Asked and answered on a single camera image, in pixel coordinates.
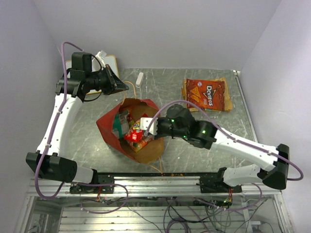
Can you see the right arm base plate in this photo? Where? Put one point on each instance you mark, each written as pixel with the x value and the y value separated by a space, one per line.
pixel 209 184

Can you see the gold foil snack packet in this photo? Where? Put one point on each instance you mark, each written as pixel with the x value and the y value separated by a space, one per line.
pixel 227 97

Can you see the teal snack packet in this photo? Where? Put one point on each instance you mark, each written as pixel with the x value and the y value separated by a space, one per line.
pixel 120 124

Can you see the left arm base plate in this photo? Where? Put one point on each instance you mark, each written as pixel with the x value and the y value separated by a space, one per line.
pixel 102 184

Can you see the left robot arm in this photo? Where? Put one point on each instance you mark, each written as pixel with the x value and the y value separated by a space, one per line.
pixel 87 72

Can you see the aluminium rail frame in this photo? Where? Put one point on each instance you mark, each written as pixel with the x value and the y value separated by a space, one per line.
pixel 145 200

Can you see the small whiteboard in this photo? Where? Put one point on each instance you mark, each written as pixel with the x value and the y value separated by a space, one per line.
pixel 107 60

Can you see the red rice cracker mix bag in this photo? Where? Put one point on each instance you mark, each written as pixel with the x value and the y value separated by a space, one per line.
pixel 135 133

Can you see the red paper bag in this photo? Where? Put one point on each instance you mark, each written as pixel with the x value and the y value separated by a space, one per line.
pixel 151 153

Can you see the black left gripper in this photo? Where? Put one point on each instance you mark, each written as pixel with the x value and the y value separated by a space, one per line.
pixel 113 84

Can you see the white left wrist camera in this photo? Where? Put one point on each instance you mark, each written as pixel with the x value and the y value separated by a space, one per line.
pixel 100 56

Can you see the colourful striped snack packet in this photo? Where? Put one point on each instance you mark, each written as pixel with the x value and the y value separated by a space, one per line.
pixel 136 146

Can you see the white marker eraser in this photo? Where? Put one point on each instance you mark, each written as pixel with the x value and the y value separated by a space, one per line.
pixel 139 79

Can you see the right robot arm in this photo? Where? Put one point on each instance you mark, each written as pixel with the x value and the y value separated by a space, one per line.
pixel 268 163

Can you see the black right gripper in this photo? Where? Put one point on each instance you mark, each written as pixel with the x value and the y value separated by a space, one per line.
pixel 160 119

